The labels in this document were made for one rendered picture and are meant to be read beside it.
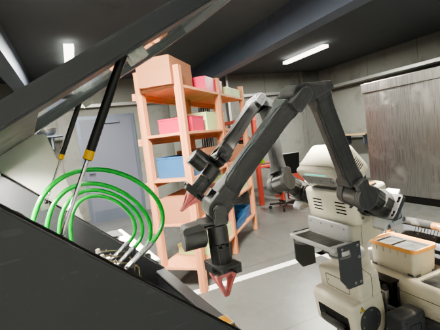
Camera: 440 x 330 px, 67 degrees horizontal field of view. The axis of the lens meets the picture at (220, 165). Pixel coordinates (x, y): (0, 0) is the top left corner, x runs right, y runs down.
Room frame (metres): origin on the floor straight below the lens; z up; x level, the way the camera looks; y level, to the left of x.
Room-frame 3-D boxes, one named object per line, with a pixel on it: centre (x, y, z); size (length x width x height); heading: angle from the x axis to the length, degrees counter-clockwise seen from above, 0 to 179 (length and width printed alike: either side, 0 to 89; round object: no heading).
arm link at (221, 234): (0.89, 0.03, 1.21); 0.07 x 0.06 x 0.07; 109
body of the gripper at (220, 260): (0.89, 0.03, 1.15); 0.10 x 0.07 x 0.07; 29
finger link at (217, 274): (0.90, 0.03, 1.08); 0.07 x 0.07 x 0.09; 29
